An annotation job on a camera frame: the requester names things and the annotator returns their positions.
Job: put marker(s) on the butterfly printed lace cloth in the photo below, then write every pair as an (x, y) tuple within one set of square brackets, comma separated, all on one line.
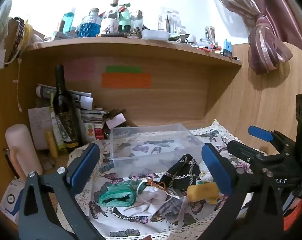
[(116, 177)]

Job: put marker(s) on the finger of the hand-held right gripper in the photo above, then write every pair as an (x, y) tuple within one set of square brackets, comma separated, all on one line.
[(260, 133), (243, 151)]

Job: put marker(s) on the corked bottle with white label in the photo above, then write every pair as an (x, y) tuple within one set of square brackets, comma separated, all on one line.
[(110, 22)]

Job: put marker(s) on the green sticky note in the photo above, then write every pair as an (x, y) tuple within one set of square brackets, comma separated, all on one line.
[(123, 69)]

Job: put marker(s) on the small blue box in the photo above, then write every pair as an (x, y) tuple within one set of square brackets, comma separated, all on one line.
[(227, 47)]

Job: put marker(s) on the pink and white card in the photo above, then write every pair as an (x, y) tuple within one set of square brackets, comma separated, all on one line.
[(116, 121)]

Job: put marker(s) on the yellow sponge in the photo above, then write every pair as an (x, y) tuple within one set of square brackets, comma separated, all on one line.
[(202, 192)]

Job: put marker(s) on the clear plastic box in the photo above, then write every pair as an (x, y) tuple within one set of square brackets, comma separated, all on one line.
[(151, 142)]

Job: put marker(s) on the glass bottle with blue liquid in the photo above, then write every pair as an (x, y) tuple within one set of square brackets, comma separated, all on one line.
[(90, 26)]

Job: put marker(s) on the green rolled sock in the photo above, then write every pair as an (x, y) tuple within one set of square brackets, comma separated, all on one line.
[(117, 195)]

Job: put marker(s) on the wooden shelf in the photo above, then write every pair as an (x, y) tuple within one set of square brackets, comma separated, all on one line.
[(131, 51)]

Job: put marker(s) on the white and blue carton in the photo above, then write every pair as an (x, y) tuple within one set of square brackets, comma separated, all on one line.
[(10, 200)]

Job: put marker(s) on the white handwritten paper sheet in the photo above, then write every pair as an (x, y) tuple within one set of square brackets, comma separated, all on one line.
[(40, 127)]

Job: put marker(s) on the mauve tied curtain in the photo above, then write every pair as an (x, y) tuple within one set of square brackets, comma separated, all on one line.
[(265, 42)]

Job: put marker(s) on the grey patterned cloth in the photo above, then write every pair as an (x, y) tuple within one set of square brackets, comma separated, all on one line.
[(172, 208)]

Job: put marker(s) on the yellow tube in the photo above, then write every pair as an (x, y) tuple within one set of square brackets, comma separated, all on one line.
[(52, 145)]

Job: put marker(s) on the stack of papers and booklets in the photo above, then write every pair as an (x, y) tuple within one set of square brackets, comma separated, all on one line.
[(88, 105)]

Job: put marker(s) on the brown woven band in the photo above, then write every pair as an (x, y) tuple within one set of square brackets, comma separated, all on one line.
[(17, 40)]

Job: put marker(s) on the clear glass jar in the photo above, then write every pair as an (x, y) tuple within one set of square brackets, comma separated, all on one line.
[(210, 33)]

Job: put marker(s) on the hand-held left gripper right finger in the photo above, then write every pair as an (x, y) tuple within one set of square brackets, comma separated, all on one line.
[(217, 171)]

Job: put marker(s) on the light blue plastic bottle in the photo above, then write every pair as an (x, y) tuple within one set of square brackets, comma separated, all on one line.
[(68, 21)]

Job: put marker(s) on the white flat box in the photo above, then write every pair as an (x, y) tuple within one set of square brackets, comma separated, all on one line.
[(154, 34)]

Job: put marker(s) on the orange sticky note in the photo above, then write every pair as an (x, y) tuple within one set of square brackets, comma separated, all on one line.
[(126, 80)]

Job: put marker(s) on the small clear glass bottle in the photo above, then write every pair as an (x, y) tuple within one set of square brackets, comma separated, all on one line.
[(136, 21)]

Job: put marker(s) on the colourful small carton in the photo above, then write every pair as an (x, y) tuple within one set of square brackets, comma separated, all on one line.
[(91, 131)]

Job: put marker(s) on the pink sticky note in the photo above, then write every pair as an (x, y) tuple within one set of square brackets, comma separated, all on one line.
[(79, 68)]

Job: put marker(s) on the white crumpled cloth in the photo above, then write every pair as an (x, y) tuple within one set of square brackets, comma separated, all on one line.
[(206, 177)]

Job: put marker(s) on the green pump bottle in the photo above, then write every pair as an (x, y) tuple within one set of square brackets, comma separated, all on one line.
[(124, 21)]

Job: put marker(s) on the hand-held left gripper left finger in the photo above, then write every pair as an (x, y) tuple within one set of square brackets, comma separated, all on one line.
[(84, 167)]

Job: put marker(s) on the dark wine bottle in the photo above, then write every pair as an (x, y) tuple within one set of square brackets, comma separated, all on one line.
[(64, 110)]

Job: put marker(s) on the clear acrylic organizer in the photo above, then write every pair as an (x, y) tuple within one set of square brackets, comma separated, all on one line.
[(169, 21)]

